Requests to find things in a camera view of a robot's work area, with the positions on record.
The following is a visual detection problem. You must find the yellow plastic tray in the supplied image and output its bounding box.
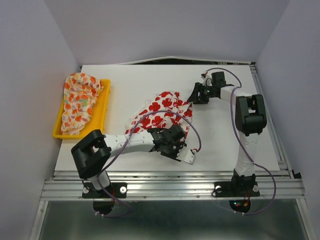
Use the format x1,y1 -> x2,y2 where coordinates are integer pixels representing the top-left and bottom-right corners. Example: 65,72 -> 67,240
52,79 -> 111,140

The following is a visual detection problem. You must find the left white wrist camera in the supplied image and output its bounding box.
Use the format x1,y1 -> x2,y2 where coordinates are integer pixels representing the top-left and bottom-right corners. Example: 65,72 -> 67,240
176,147 -> 197,165

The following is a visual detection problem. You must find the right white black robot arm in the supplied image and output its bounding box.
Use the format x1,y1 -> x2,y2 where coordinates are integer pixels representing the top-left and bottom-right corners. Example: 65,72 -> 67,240
187,68 -> 267,198

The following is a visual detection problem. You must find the aluminium frame rail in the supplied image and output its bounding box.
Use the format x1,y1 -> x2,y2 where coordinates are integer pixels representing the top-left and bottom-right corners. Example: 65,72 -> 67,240
40,170 -> 305,201

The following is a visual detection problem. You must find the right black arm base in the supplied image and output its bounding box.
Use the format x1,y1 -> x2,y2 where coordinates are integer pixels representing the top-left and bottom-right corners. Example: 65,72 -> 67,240
211,181 -> 260,198

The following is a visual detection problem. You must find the orange floral skirt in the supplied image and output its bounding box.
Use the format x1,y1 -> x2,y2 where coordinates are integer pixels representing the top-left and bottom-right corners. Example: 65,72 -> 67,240
60,72 -> 104,135

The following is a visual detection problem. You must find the white red poppy skirt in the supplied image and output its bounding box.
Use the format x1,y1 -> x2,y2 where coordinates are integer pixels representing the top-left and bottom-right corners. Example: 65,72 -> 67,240
125,91 -> 193,135

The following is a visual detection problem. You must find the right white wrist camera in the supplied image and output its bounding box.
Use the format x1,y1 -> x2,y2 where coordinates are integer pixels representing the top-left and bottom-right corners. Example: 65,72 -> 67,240
201,72 -> 213,87

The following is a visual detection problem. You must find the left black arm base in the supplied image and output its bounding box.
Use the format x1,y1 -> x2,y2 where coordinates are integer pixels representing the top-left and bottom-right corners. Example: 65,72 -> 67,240
81,182 -> 128,199

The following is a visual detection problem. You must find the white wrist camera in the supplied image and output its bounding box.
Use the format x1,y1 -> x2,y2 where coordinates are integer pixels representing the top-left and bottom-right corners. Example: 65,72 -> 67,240
176,147 -> 197,165
201,72 -> 213,87

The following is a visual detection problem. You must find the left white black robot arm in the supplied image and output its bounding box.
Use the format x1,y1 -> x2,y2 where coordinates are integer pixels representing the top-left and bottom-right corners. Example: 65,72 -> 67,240
71,124 -> 186,197

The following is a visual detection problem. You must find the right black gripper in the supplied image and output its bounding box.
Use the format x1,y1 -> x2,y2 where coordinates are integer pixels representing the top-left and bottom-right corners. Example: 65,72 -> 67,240
186,82 -> 214,104

